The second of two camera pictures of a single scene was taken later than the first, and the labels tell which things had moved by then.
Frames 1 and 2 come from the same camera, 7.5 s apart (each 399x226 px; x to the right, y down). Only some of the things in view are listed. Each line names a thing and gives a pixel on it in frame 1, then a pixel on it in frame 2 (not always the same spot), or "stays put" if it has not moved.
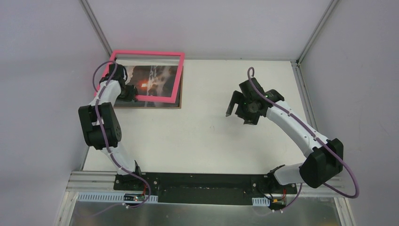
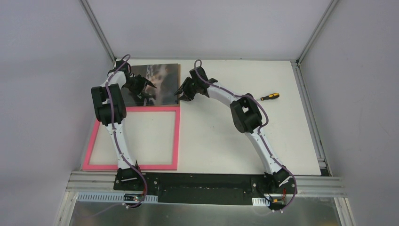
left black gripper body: x=130 y=93 → x=139 y=84
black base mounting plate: x=198 y=189 stays put
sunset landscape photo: x=153 y=80 stays put
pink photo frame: x=171 y=100 → x=152 y=136
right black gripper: x=236 y=101 → x=188 y=89
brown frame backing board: x=161 y=107 → x=179 y=83
